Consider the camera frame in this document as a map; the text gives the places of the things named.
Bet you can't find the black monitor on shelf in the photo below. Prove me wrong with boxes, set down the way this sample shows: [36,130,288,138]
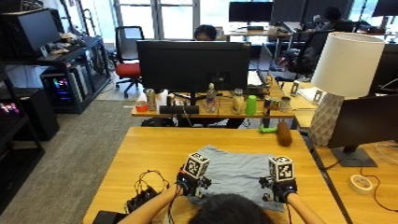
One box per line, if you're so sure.
[0,7,64,59]

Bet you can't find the black speaker bar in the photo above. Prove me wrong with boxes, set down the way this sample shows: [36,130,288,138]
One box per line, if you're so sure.
[159,105,200,115]

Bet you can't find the grey-blue cloth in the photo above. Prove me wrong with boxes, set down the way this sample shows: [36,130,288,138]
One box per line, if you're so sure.
[187,145,286,213]

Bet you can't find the wooden desk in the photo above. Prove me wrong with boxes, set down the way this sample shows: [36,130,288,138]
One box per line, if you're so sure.
[131,81,296,119]

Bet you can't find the pale drink bottle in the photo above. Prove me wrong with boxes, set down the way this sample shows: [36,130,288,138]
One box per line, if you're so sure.
[230,88,246,116]

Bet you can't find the black monitor with stand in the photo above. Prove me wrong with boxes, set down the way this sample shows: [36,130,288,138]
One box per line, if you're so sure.
[328,93,398,168]

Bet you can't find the green plastic cup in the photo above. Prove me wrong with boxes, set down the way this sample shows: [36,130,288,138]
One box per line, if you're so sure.
[244,94,258,117]

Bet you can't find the dark drink can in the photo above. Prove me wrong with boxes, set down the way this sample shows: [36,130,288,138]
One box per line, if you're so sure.
[262,98,274,117]

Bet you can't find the clear water bottle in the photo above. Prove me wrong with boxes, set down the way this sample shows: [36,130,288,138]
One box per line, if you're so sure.
[204,82,218,114]

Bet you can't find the the person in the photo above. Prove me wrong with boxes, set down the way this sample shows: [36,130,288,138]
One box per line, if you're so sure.
[188,193,274,224]

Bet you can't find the black electronics box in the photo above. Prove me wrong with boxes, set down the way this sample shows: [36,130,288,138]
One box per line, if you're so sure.
[124,186,160,215]

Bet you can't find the large black monitor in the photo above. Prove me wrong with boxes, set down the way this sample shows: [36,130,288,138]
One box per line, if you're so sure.
[136,39,253,94]

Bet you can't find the white tape roll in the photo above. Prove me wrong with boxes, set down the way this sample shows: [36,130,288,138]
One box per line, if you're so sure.
[349,174,374,195]

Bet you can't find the green handle tool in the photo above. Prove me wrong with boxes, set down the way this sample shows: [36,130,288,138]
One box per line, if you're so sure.
[257,124,278,134]

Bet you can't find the glass jar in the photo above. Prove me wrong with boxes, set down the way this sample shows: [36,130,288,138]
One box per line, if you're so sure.
[278,96,293,113]

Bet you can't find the white table lamp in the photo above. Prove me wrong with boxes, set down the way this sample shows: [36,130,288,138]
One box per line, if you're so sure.
[308,31,388,147]

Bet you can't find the person's left hand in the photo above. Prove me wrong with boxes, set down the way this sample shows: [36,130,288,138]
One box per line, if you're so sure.
[176,169,213,199]

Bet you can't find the person's right hand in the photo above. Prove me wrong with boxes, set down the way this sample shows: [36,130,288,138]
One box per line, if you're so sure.
[258,175,298,203]

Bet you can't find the white papers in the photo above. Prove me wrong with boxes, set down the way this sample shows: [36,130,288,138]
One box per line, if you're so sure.
[246,70,264,87]

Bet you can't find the white marker cube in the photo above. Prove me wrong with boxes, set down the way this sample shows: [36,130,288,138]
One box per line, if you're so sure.
[181,151,212,179]
[268,156,296,182]

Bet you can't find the black shelf unit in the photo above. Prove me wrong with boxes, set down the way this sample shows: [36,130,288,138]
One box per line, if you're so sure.
[0,35,112,115]

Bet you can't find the black background monitor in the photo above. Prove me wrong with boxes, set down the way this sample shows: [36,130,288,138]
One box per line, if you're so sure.
[228,1,274,23]

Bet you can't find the red office chair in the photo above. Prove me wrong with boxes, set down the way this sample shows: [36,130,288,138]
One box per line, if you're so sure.
[113,25,147,99]

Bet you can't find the lit computer tower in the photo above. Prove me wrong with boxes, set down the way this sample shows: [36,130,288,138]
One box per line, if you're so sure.
[40,68,85,108]

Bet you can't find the black office chair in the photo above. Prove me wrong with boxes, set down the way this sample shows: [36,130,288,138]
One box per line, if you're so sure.
[288,29,336,80]

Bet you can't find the black cabinet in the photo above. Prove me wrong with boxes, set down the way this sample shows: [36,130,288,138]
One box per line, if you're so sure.
[0,87,61,142]

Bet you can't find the red thin cable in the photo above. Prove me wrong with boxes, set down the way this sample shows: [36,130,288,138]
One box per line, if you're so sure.
[358,167,398,214]

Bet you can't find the black cable bundle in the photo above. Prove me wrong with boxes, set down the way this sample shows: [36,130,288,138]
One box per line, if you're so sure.
[133,169,172,200]

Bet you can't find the brown oblong roller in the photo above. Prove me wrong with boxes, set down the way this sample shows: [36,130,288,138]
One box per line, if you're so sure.
[276,121,294,147]

